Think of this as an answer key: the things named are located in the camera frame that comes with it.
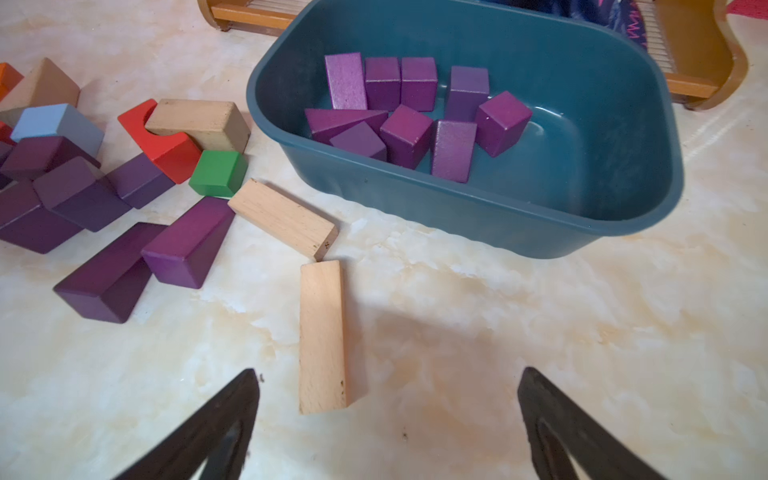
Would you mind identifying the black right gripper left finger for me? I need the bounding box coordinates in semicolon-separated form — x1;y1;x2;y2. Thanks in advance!
118;368;260;479

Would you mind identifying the tan short block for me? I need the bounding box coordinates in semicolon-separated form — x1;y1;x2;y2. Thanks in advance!
145;99;251;153

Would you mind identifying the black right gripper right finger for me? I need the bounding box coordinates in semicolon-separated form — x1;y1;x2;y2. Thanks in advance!
517;367;662;479

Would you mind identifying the purple upright brick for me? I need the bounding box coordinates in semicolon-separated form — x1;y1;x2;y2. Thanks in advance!
142;197;235;289

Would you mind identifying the tan wooden long block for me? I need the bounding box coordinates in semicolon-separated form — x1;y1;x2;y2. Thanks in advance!
299;260;348;415

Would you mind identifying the orange block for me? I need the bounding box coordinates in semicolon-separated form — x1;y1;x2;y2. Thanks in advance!
0;62;24;100

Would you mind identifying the purple wedge brick front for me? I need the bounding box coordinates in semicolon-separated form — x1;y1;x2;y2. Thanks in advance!
325;52;368;110

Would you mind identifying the purple snack bag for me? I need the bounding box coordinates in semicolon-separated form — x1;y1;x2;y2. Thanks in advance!
489;0;647;49

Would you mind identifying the tan triangular block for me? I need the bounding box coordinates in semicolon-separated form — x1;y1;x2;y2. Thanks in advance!
1;57;80;128

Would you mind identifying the tan wooden flat block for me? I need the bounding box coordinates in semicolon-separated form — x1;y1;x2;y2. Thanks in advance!
228;179;339;261

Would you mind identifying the orange wooden shelf rack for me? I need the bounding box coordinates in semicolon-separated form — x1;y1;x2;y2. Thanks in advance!
198;1;749;111

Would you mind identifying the light blue block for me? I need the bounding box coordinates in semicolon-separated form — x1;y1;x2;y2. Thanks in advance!
11;104;104;158

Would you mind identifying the green cube block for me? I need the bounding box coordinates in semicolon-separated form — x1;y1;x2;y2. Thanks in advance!
189;150;248;198

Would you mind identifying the red block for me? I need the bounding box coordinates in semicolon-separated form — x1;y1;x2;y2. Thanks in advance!
118;99;202;184

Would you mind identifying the teal storage bin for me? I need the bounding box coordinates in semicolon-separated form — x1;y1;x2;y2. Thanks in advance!
246;1;684;259

